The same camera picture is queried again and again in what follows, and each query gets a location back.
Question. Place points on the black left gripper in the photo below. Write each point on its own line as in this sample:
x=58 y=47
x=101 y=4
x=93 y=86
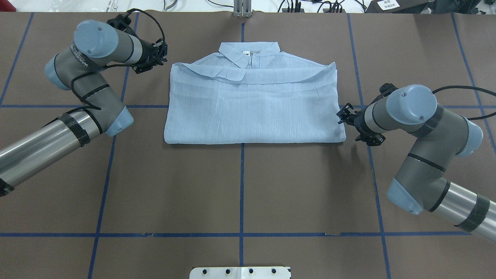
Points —
x=146 y=56

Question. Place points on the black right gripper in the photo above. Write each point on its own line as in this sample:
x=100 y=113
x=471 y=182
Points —
x=360 y=121

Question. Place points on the light blue striped shirt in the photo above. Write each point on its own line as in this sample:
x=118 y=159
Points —
x=253 y=93

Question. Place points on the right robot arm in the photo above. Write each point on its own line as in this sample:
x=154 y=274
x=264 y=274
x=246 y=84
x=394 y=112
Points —
x=441 y=135

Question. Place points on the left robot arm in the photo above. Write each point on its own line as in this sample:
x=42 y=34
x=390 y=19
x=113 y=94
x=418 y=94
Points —
x=78 y=70

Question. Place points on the aluminium frame post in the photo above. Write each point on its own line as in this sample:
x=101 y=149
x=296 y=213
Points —
x=242 y=8

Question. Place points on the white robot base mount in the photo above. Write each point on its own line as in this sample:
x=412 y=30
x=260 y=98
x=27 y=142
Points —
x=253 y=272

